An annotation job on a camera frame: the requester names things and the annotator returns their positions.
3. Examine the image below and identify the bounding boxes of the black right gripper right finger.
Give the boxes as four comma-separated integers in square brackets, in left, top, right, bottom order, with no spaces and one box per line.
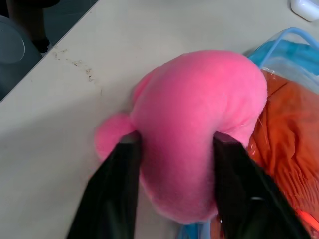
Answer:
[213,131,311,239]

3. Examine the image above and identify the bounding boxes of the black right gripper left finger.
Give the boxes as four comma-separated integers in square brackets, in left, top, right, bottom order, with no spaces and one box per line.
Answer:
[67,131,142,239]

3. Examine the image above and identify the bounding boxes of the pink plush toy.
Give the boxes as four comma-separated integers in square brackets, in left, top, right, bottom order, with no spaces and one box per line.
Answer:
[94,49,269,223]

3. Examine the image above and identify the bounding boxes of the orange cloth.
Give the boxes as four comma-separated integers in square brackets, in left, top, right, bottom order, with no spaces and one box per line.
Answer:
[245,70,319,236]

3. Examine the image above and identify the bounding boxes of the clear plastic pouch blue trim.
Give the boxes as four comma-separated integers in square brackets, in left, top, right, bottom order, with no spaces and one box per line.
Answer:
[177,27,319,239]

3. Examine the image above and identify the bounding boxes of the person's dark trouser leg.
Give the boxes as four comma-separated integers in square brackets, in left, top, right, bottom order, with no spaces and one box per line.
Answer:
[6,0,52,53]

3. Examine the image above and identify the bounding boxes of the white plastic box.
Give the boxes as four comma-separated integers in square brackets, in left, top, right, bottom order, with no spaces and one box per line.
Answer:
[290,0,319,22]

